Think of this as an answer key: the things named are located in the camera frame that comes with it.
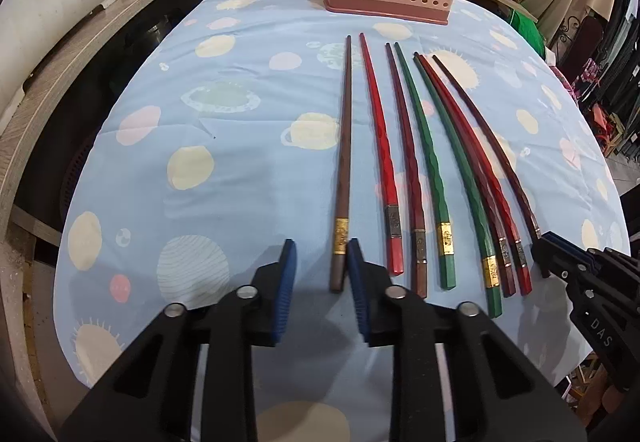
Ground maroon chopstick with silver band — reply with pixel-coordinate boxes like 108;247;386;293
417;54;517;299
384;42;429;300

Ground green chopstick with gold band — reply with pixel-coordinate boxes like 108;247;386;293
412;52;503;320
394;42;457;291

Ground dark brown chopstick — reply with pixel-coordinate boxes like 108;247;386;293
431;54;551;279

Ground curved wooden counter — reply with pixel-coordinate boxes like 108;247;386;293
0;0;331;253

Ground hanging clothes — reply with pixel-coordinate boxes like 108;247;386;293
550;0;640;163

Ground red chopstick with silver band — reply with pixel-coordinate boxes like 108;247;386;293
420;54;533;297
358;32;405;277

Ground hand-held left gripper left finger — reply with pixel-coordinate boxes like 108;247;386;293
59;238;298;442

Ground brown chopstick with gold band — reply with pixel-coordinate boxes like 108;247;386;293
328;35;353;293

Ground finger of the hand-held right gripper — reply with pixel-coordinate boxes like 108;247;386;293
541;231;640;317
531;242;640;393

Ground green bag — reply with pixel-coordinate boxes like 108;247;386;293
510;4;547;58

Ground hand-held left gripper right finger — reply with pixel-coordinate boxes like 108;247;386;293
346;238;587;442

